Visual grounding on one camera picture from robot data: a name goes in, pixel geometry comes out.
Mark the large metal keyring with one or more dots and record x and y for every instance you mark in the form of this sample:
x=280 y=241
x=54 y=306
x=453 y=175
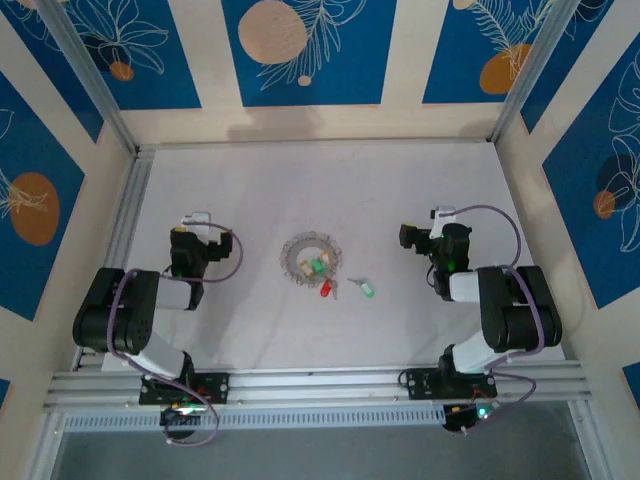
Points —
x=287 y=260

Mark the aluminium frame post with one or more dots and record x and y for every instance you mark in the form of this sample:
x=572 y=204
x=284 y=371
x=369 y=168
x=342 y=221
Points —
x=585 y=445
x=535 y=65
x=90 y=70
x=42 y=450

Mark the controller board with green light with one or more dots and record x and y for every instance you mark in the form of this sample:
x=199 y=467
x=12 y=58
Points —
x=470 y=415
x=180 y=412

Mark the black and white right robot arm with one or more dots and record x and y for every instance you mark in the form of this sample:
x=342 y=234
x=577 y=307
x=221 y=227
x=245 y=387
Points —
x=525 y=310

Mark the red tag key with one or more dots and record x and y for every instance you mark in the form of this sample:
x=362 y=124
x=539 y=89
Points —
x=325 y=290

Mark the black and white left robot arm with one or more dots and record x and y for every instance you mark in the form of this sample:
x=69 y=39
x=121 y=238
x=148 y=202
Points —
x=115 y=310

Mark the long aluminium frame rail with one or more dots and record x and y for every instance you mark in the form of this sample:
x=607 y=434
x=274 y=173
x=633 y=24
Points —
x=320 y=385

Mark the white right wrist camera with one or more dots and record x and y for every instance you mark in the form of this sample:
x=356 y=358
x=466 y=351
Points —
x=442 y=215

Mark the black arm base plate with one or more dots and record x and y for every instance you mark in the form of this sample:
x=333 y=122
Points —
x=215 y=387
x=422 y=385

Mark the blue floral wall panel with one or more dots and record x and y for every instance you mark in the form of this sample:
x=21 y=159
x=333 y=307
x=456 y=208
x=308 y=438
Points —
x=30 y=150
x=165 y=75
x=4 y=392
x=565 y=75
x=632 y=377
x=460 y=50
x=590 y=225
x=350 y=60
x=60 y=85

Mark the short aluminium frame rail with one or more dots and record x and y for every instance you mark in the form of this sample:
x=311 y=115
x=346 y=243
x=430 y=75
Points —
x=132 y=200

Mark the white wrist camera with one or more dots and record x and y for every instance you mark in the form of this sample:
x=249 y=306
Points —
x=442 y=215
x=197 y=220

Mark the white table cover sheet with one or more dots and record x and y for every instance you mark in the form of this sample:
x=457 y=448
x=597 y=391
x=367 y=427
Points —
x=320 y=190

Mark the yellow tag key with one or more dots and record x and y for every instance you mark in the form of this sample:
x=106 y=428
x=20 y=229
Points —
x=324 y=257
x=305 y=270

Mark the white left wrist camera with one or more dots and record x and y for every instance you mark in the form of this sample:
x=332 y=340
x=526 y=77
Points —
x=197 y=220

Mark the green tag key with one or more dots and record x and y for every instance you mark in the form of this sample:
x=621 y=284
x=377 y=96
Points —
x=316 y=264
x=369 y=291

